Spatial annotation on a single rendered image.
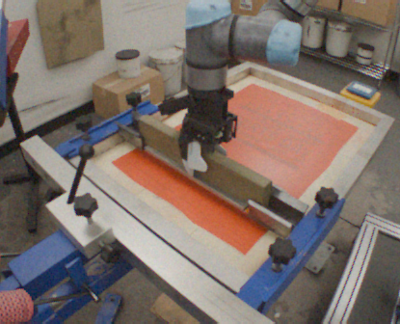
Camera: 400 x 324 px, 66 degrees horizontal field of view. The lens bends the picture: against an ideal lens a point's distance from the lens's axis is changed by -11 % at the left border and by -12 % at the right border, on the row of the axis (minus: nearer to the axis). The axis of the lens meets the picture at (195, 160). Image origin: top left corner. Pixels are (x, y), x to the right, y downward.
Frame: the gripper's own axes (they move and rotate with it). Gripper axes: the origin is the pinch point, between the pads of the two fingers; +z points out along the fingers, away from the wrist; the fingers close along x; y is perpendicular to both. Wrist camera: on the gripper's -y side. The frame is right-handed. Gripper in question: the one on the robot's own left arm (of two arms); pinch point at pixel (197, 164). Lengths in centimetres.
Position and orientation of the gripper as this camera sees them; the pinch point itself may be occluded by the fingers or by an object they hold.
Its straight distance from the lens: 75.5
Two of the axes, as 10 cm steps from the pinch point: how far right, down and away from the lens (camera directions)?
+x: 6.8, -4.6, 5.8
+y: 7.3, 4.2, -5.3
